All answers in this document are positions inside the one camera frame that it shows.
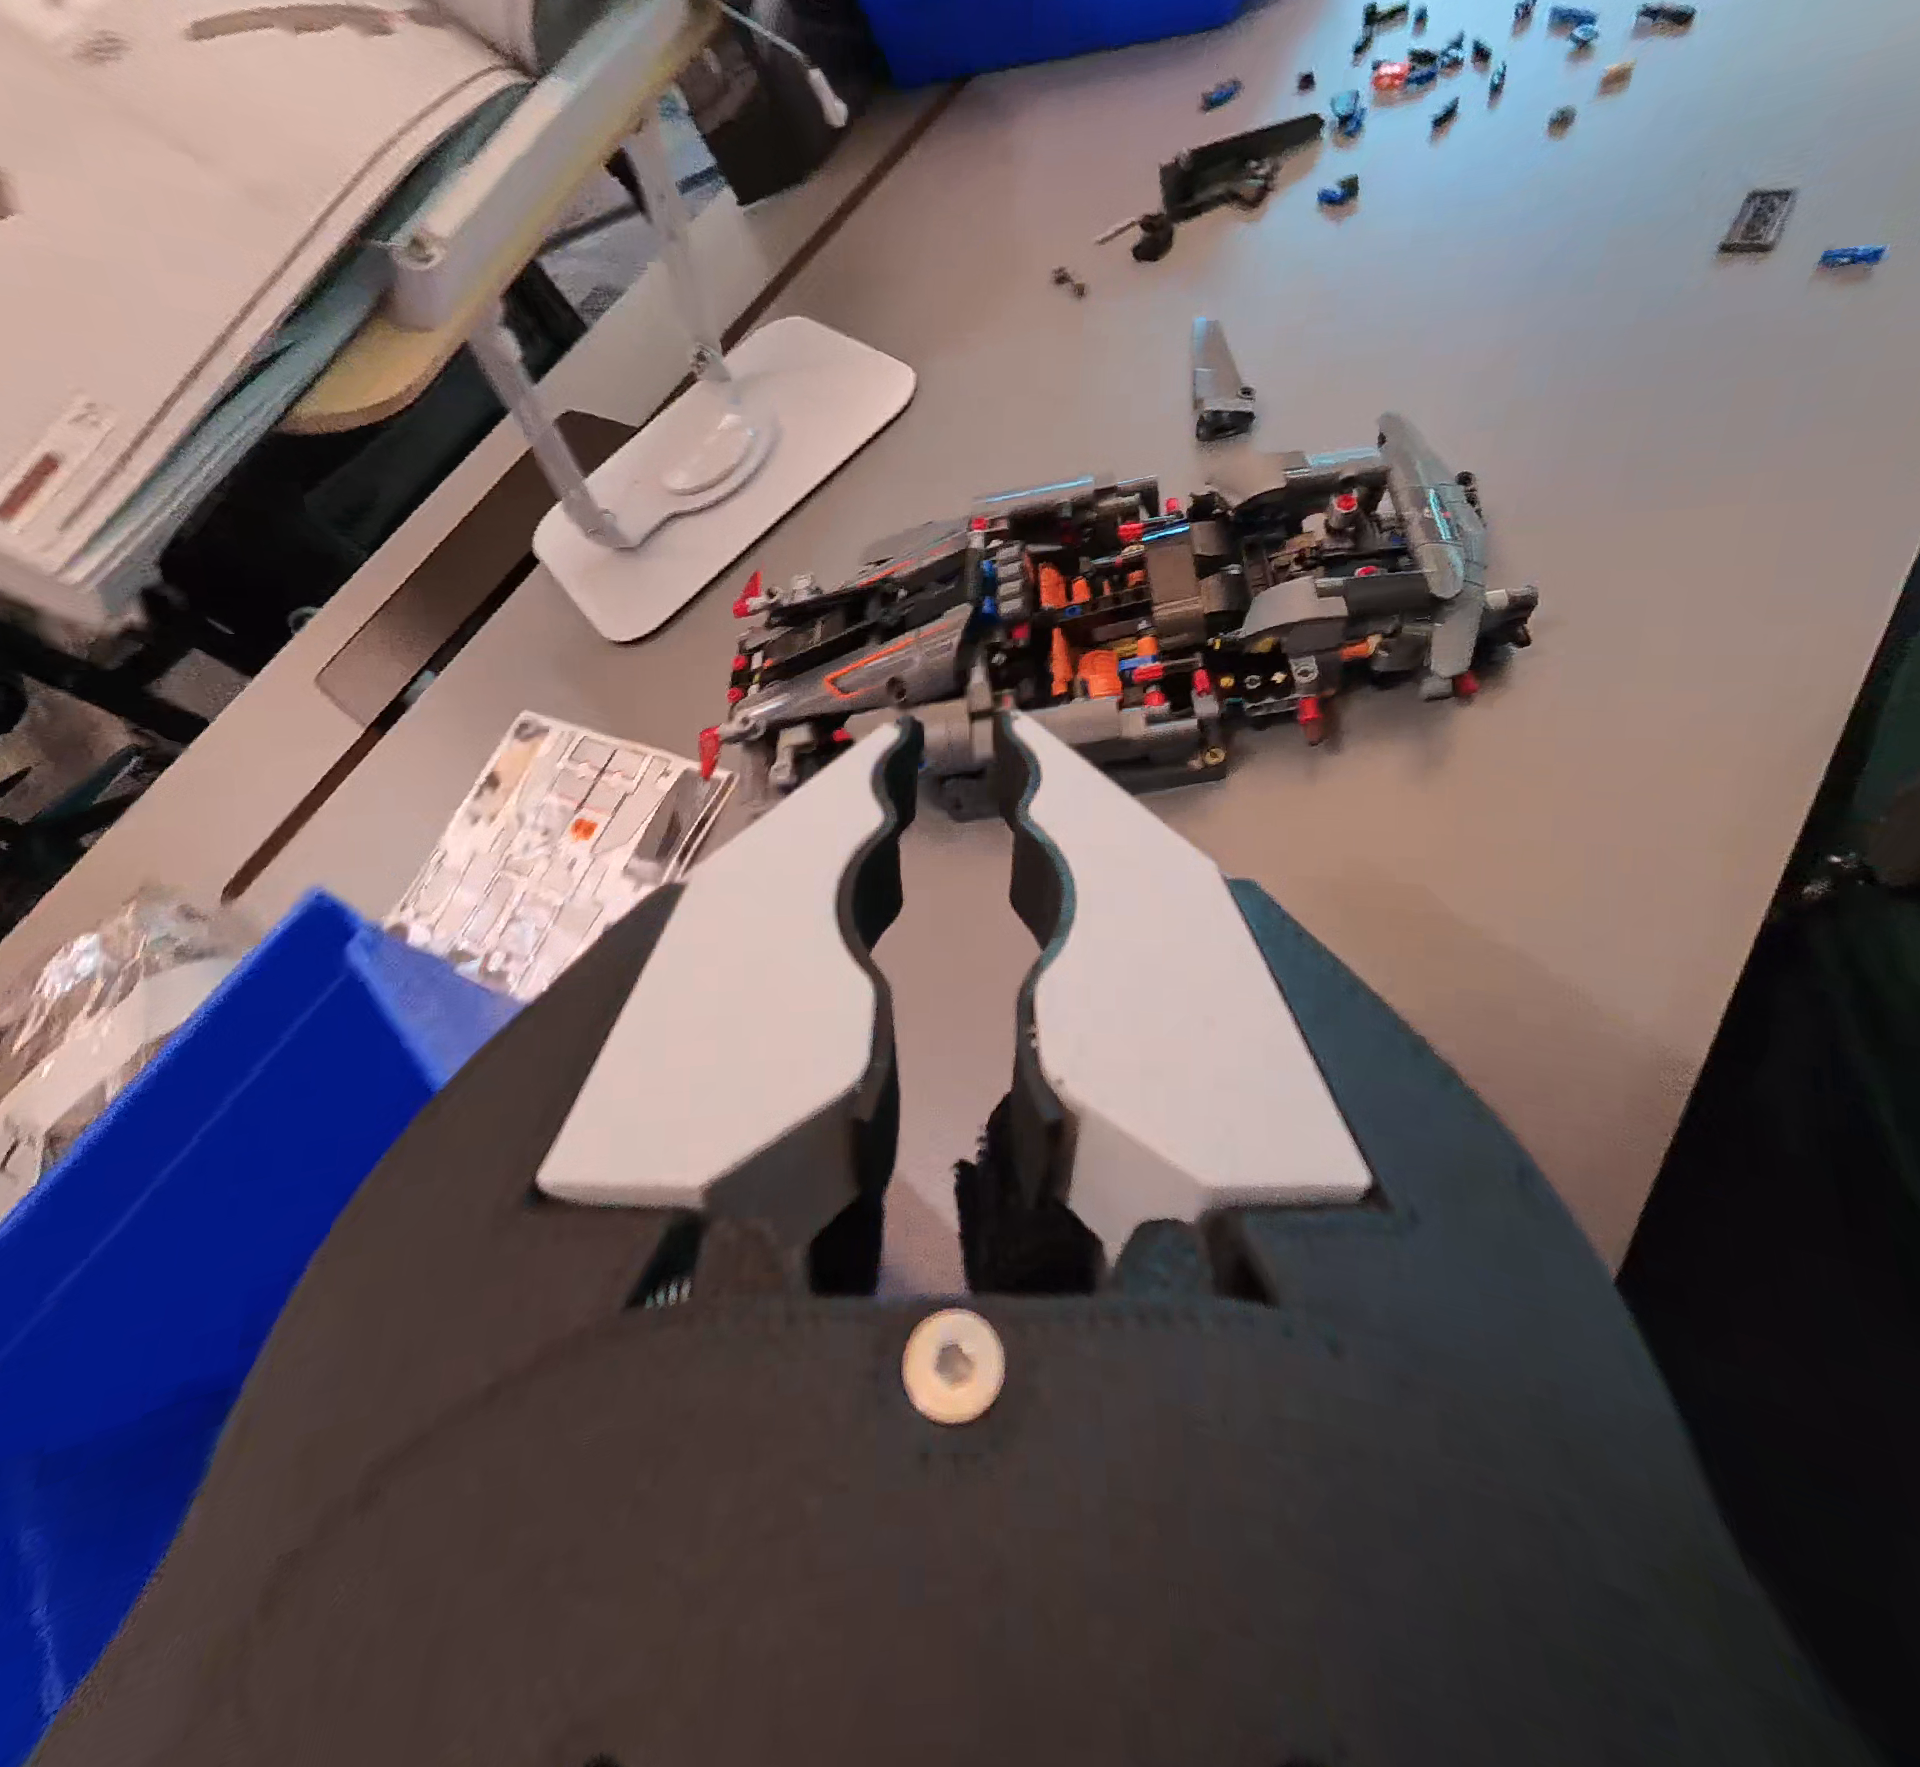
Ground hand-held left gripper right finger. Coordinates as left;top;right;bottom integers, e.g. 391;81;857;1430
960;714;1376;1297

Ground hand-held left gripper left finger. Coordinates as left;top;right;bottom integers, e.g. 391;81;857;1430
536;723;924;1297

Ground grey black lego car model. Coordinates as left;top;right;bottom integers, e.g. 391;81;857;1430
695;410;1545;827

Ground grey lego wedge assembly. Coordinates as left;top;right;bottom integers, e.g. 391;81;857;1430
1189;315;1264;444

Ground instruction booklet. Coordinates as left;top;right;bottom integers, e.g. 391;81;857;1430
0;0;847;633

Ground lego sticker sheet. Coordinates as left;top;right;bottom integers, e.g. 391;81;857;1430
379;707;741;1000

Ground clear bag of lego parts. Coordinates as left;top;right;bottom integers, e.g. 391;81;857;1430
0;886;262;1187

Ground scattered loose lego pieces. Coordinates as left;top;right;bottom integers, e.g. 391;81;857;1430
1046;0;1889;302

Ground white stand with metal arms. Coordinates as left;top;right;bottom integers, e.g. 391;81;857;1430
364;0;920;647

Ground person's green shirt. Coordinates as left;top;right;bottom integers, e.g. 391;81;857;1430
1608;626;1920;1767

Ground beige curved board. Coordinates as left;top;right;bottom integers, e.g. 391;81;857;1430
273;308;455;439

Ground grey desk cable flap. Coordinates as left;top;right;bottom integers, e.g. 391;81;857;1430
312;549;546;737

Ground white cable plug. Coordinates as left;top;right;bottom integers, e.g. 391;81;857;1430
702;0;857;131

